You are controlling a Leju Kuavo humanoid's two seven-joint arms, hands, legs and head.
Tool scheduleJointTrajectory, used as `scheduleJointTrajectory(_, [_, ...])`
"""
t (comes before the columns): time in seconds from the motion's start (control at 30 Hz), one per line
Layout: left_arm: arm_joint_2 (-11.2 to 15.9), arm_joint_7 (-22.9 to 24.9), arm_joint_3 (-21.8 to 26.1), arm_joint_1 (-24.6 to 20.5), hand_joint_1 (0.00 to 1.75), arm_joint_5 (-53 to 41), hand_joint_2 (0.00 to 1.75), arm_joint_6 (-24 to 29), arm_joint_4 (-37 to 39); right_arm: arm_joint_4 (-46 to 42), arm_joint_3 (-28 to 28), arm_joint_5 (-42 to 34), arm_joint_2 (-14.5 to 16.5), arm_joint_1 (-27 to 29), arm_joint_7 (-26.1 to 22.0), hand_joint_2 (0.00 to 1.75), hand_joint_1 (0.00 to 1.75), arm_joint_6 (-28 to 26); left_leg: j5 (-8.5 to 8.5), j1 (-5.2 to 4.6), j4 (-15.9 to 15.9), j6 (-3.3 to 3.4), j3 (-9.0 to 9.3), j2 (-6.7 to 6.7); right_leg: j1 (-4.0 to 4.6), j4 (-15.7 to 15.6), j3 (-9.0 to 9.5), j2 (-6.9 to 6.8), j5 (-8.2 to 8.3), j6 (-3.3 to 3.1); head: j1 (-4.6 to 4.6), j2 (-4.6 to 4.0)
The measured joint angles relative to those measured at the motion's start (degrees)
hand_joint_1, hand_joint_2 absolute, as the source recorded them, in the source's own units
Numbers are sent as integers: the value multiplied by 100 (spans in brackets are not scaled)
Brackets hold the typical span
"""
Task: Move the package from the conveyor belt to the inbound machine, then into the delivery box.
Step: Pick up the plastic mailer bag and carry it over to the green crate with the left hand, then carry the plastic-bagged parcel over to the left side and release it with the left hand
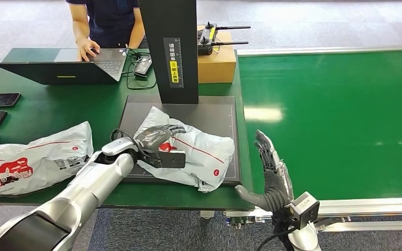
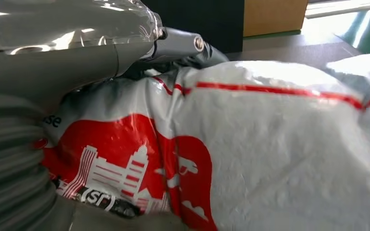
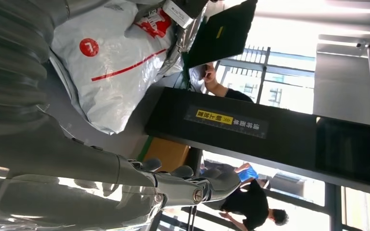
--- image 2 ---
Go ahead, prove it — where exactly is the black inbound scanner machine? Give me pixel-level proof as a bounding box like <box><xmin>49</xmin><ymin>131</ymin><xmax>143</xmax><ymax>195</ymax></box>
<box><xmin>140</xmin><ymin>0</ymin><xmax>362</xmax><ymax>69</ymax></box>

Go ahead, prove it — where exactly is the brown cardboard box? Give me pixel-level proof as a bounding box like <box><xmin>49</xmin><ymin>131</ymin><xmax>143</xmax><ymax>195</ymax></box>
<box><xmin>242</xmin><ymin>0</ymin><xmax>309</xmax><ymax>38</ymax></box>

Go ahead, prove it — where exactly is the green conveyor belt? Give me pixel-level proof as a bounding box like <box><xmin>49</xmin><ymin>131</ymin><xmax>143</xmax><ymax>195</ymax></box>
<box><xmin>304</xmin><ymin>0</ymin><xmax>370</xmax><ymax>55</ymax></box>

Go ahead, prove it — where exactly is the white courier bag red print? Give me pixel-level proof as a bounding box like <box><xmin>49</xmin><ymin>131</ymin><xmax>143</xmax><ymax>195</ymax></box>
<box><xmin>40</xmin><ymin>51</ymin><xmax>370</xmax><ymax>231</ymax></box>

